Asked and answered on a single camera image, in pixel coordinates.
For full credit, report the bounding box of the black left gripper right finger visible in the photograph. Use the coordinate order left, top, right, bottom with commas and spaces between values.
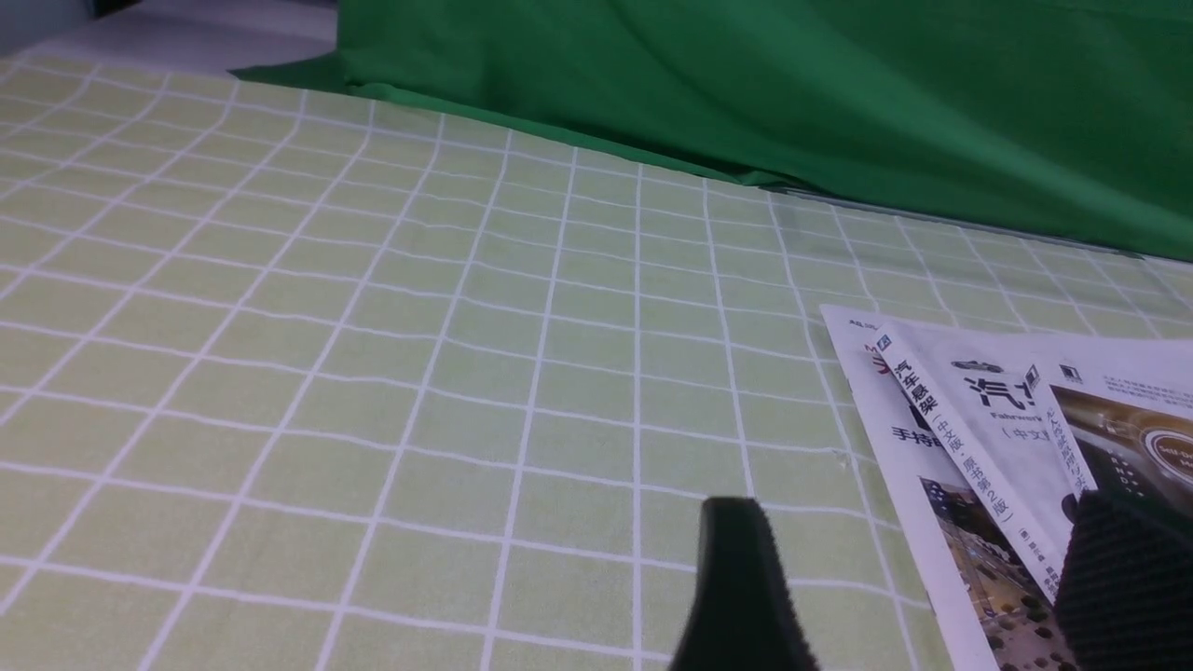
1055, 491, 1192, 670

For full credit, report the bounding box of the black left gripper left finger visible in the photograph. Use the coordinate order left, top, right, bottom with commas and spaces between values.
669, 497, 821, 670

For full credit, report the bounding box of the bottom white book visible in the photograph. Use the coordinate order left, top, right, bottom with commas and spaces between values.
820, 304, 1076, 670

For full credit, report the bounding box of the top self-driving book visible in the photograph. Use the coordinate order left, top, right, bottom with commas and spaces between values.
1025, 361, 1192, 518

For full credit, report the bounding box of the middle white automotive book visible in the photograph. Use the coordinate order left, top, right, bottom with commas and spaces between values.
873, 322, 1189, 601

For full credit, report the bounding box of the green backdrop cloth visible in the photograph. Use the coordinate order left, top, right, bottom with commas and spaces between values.
236, 1, 1192, 261

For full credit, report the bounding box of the green checkered tablecloth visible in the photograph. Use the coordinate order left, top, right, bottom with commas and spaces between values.
1, 55, 1189, 670

